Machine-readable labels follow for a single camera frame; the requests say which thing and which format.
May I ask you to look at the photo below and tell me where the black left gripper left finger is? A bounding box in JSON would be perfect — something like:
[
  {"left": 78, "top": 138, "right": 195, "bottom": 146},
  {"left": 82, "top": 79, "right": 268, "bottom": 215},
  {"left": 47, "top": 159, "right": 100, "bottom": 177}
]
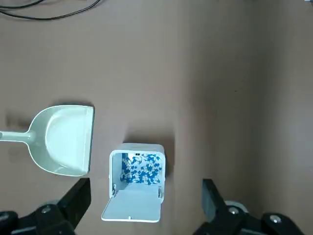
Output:
[{"left": 0, "top": 178, "right": 92, "bottom": 235}]

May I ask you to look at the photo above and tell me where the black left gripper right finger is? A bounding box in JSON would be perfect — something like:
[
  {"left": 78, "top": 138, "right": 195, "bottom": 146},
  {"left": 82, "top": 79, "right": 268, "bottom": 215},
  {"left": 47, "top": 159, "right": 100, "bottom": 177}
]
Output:
[{"left": 193, "top": 179, "right": 305, "bottom": 235}]

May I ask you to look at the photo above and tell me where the pale green plastic dustpan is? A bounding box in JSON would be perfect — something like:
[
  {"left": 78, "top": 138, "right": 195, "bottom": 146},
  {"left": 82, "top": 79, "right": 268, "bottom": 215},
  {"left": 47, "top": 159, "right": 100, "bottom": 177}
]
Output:
[{"left": 0, "top": 105, "right": 95, "bottom": 177}]

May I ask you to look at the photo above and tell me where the white plastic trash can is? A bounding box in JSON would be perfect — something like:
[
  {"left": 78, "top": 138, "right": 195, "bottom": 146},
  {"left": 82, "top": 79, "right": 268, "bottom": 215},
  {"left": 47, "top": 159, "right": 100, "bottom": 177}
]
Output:
[{"left": 101, "top": 142, "right": 165, "bottom": 223}]

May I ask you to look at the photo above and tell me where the pile of blue capsule shells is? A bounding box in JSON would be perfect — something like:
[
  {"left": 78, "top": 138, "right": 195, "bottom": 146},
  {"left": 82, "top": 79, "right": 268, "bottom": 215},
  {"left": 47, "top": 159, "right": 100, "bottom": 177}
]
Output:
[{"left": 119, "top": 153, "right": 162, "bottom": 186}]

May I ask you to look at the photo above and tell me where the black cable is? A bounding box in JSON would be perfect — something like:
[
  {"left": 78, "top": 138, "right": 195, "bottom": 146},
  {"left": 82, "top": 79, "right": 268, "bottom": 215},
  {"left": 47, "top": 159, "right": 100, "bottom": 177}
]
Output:
[
  {"left": 0, "top": 0, "right": 101, "bottom": 21},
  {"left": 0, "top": 0, "right": 46, "bottom": 12}
]

